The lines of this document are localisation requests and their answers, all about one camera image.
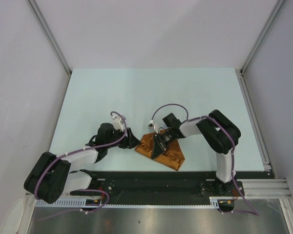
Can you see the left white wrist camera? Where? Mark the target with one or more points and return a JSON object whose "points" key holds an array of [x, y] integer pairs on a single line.
{"points": [[118, 122]]}

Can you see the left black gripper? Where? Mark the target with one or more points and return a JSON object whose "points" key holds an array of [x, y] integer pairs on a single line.
{"points": [[130, 141]]}

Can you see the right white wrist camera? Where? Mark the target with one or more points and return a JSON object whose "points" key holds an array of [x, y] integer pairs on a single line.
{"points": [[153, 126]]}

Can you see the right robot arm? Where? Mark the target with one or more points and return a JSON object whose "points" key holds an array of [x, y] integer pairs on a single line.
{"points": [[219, 132]]}

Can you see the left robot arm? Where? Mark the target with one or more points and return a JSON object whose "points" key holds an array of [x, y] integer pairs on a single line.
{"points": [[55, 175]]}

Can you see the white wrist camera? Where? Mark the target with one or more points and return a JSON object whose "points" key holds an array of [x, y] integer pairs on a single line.
{"points": [[153, 126], [118, 122]]}

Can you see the orange cloth napkin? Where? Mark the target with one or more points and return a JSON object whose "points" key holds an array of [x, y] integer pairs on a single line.
{"points": [[172, 158]]}

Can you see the aluminium frame rail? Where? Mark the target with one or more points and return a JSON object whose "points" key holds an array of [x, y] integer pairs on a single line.
{"points": [[266, 188]]}

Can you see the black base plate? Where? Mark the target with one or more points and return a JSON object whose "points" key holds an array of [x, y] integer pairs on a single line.
{"points": [[162, 188]]}

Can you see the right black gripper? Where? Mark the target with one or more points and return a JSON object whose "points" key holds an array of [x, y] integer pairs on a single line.
{"points": [[159, 146]]}

